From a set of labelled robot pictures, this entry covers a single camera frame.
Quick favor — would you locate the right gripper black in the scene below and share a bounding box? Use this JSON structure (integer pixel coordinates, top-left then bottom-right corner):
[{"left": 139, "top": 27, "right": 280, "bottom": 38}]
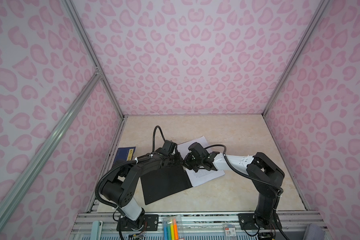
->
[{"left": 180, "top": 152, "right": 203, "bottom": 173}]

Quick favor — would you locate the text sheet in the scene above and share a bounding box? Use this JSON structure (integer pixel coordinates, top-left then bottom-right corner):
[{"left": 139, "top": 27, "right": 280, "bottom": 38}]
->
[{"left": 176, "top": 135, "right": 226, "bottom": 188}]

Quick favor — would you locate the orange and black folder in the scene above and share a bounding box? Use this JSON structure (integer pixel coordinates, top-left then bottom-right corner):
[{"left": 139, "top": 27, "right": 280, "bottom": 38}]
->
[{"left": 138, "top": 152, "right": 192, "bottom": 205}]

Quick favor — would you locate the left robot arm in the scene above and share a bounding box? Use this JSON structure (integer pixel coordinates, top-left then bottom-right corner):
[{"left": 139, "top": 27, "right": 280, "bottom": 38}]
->
[{"left": 95, "top": 150, "right": 191, "bottom": 232}]

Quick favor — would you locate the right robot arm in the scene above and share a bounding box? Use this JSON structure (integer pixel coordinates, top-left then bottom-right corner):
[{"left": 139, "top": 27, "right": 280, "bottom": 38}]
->
[{"left": 182, "top": 151, "right": 285, "bottom": 229}]

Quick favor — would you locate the blue paperback book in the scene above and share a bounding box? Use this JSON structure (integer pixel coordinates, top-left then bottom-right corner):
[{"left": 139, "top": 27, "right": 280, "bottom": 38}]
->
[{"left": 113, "top": 147, "right": 136, "bottom": 166}]

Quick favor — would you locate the box of coloured markers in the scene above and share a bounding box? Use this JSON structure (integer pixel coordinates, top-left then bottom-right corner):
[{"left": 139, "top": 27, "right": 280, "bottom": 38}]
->
[{"left": 162, "top": 215, "right": 184, "bottom": 240}]

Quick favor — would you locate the small red white label box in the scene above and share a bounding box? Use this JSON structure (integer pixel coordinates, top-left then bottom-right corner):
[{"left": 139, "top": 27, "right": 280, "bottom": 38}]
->
[{"left": 223, "top": 224, "right": 238, "bottom": 240}]

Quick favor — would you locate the grey cloth at corner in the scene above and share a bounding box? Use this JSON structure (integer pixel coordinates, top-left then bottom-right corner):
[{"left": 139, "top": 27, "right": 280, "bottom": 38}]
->
[{"left": 303, "top": 224, "right": 325, "bottom": 240}]

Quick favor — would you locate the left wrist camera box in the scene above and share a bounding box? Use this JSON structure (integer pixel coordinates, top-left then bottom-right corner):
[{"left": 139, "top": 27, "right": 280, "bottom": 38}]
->
[{"left": 161, "top": 140, "right": 177, "bottom": 156}]

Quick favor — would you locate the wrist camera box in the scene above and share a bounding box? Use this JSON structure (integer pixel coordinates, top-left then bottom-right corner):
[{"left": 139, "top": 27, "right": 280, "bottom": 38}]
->
[
  {"left": 161, "top": 140, "right": 177, "bottom": 156},
  {"left": 188, "top": 142, "right": 209, "bottom": 159}
]

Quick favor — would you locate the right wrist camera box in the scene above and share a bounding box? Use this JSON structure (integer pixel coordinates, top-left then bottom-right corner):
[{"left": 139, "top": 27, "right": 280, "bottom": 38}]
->
[{"left": 188, "top": 142, "right": 209, "bottom": 159}]

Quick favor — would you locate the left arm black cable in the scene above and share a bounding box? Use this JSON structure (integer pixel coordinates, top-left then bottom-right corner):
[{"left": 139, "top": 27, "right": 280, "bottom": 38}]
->
[{"left": 151, "top": 125, "right": 167, "bottom": 152}]

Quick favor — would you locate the light green tool handle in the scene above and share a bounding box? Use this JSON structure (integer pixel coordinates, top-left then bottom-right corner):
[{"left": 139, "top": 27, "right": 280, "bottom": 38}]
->
[{"left": 90, "top": 221, "right": 103, "bottom": 240}]

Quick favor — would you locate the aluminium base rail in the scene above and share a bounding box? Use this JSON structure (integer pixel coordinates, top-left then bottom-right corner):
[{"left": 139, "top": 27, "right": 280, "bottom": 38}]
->
[{"left": 69, "top": 211, "right": 332, "bottom": 240}]

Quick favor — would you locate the aluminium frame corner post left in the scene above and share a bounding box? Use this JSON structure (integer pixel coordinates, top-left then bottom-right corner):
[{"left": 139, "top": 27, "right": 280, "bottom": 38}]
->
[{"left": 61, "top": 0, "right": 125, "bottom": 120}]

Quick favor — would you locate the aluminium frame corner post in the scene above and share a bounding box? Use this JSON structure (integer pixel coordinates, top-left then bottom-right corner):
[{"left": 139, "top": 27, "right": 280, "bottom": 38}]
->
[
  {"left": 262, "top": 0, "right": 332, "bottom": 119},
  {"left": 61, "top": 0, "right": 125, "bottom": 120}
]

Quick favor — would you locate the aluminium diagonal frame bar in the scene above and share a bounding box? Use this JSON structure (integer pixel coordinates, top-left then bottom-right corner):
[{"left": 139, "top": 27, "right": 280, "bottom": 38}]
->
[{"left": 0, "top": 73, "right": 102, "bottom": 233}]

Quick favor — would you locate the aluminium frame corner post right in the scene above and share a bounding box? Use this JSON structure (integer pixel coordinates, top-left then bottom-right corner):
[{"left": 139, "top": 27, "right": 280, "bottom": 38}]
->
[{"left": 262, "top": 0, "right": 332, "bottom": 119}]

